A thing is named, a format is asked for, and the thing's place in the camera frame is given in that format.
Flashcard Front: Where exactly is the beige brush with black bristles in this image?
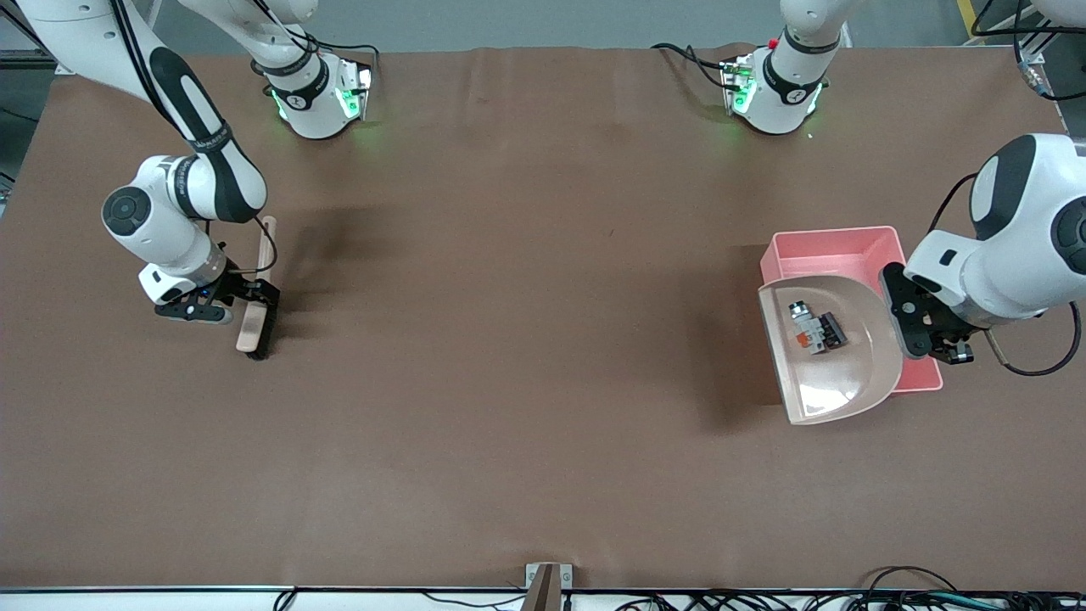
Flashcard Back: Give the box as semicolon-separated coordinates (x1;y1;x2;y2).
235;216;280;361

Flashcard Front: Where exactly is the dark red electronic part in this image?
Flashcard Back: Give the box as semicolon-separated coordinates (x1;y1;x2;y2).
814;311;849;349

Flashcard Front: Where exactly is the beige plastic dustpan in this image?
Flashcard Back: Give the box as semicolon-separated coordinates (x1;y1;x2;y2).
757;273;905;426

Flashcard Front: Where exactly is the white electronic part green label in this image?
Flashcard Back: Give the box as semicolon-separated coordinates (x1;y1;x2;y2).
788;300;828;356

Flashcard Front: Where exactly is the pink plastic bin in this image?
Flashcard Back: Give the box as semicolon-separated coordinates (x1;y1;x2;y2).
759;226;944;394

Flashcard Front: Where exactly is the brown table mat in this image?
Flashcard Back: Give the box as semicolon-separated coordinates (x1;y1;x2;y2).
0;44;1086;592

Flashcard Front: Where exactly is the black looped cable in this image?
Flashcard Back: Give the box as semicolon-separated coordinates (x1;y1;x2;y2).
861;565;964;599

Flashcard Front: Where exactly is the black arm base cable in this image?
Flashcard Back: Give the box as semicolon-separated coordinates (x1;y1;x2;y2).
301;32;381;65
652;42;732;90

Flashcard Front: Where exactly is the black hanging cable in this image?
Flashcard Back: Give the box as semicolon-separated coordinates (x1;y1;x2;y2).
971;0;1086;104

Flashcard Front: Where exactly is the black cable bundle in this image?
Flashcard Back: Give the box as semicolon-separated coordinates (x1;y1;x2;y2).
619;586;1086;611

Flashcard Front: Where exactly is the thin black cable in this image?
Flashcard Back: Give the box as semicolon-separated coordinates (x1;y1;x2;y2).
423;592;527;610

